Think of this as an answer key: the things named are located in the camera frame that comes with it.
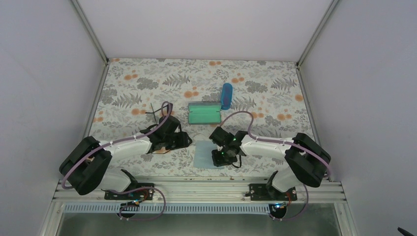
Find light blue cleaning cloth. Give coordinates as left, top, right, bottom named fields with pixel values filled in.
left=193, top=141, right=223, bottom=170

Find grey glasses case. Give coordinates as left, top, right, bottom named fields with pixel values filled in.
left=188, top=102, right=221, bottom=125

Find blue translucent glasses case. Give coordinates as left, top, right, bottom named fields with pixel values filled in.
left=220, top=83, right=233, bottom=110

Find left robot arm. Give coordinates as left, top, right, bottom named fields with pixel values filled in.
left=59, top=116, right=192, bottom=199

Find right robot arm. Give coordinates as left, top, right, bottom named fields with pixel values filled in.
left=209, top=127, right=331, bottom=200

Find black sunglasses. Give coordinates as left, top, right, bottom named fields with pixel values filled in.
left=145, top=103, right=169, bottom=126

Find floral table mat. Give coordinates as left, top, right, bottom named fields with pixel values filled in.
left=90, top=58, right=313, bottom=177

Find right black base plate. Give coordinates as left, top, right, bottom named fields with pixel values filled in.
left=245, top=183, right=298, bottom=201

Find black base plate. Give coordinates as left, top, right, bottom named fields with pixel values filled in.
left=245, top=183, right=298, bottom=201
left=104, top=182, right=154, bottom=201

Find aluminium mounting rail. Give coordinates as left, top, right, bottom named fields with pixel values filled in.
left=54, top=176, right=348, bottom=204

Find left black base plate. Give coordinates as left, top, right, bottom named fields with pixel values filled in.
left=104, top=182, right=154, bottom=201

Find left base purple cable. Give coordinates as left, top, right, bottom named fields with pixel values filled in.
left=119, top=187, right=167, bottom=222

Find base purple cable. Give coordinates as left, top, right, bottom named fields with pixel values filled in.
left=269, top=184, right=310, bottom=222
left=119, top=187, right=167, bottom=222

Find white slotted cable duct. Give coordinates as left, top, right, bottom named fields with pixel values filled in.
left=63, top=203, right=270, bottom=214

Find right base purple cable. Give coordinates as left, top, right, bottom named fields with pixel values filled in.
left=269, top=184, right=310, bottom=222

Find right aluminium frame post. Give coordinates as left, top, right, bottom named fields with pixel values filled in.
left=296, top=0, right=340, bottom=70

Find aluminium frame post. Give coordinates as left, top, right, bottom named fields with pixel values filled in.
left=296, top=0, right=340, bottom=70
left=70, top=0, right=109, bottom=65

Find left aluminium frame post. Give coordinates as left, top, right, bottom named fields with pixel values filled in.
left=70, top=0, right=109, bottom=65

